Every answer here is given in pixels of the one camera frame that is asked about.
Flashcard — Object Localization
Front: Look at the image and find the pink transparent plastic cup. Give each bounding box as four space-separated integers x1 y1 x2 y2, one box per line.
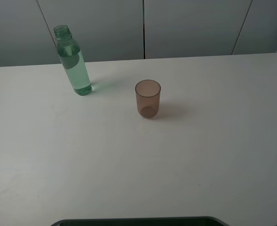
135 80 161 118

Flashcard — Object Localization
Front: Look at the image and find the green transparent water bottle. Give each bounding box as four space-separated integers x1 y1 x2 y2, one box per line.
54 25 92 96

